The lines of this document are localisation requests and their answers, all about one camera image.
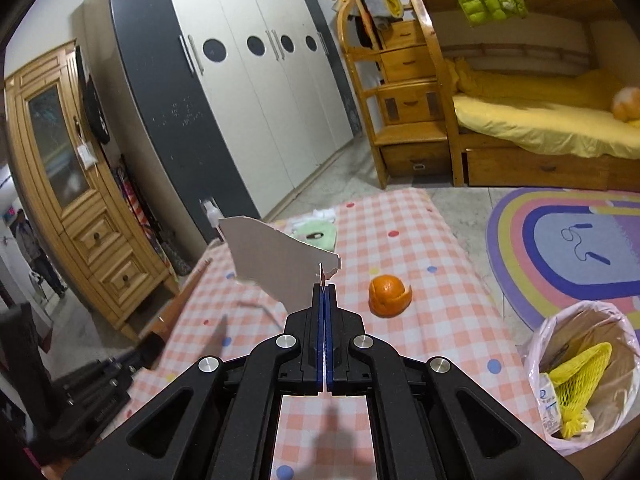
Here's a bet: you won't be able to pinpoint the yellow bedsheet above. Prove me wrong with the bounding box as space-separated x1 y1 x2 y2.
452 57 640 158

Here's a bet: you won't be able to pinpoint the grey cardboard piece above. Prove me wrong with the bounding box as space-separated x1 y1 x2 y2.
218 216 342 313

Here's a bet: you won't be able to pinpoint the pink plastic trash bag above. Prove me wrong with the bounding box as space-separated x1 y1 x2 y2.
520 300 640 456

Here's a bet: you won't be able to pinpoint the white grey wardrobe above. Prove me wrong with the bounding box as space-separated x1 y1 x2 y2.
82 0 363 221

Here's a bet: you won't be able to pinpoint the white tissue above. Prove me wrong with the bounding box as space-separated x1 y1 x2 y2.
292 207 337 226

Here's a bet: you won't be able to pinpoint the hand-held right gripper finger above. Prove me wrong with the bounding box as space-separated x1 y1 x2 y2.
62 284 326 480
326 284 583 480

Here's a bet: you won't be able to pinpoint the wooden bunk bed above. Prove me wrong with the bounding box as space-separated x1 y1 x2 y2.
392 0 640 191

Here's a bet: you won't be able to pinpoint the yellow foam net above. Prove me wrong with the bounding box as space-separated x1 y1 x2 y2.
547 342 613 438

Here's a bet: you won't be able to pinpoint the orange white plush toy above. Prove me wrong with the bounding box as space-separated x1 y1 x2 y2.
611 87 640 122

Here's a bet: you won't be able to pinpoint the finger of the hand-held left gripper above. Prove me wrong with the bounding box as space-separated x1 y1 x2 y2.
52 332 168 408

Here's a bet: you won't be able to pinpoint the clear printed plastic package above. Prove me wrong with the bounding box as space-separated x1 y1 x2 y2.
537 372 563 436

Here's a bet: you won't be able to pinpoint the round rainbow rug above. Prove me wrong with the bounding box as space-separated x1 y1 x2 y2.
486 187 640 331

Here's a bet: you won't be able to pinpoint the blue jump rope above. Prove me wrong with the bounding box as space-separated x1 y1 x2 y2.
561 222 612 266

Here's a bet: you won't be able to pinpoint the wooden cabinet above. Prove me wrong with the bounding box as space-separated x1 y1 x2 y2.
4 40 181 343

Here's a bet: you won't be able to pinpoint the orange peel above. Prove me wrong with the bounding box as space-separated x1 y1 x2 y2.
369 274 412 317

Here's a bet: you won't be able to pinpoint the white hanging tag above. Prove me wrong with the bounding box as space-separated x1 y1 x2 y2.
75 120 98 171

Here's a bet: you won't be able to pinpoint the pale green packet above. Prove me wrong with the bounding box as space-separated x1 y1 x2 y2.
291 220 337 253

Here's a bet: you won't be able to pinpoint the black hanging bag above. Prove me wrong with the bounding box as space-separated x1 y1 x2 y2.
75 45 111 143

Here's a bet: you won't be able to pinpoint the colourful leaning boards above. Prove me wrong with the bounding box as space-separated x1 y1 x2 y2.
112 155 191 276

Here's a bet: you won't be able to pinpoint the wooden stair drawers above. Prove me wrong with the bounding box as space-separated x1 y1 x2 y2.
336 0 453 191

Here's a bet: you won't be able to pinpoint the pink checked mat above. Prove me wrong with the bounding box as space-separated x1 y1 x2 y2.
42 190 548 480

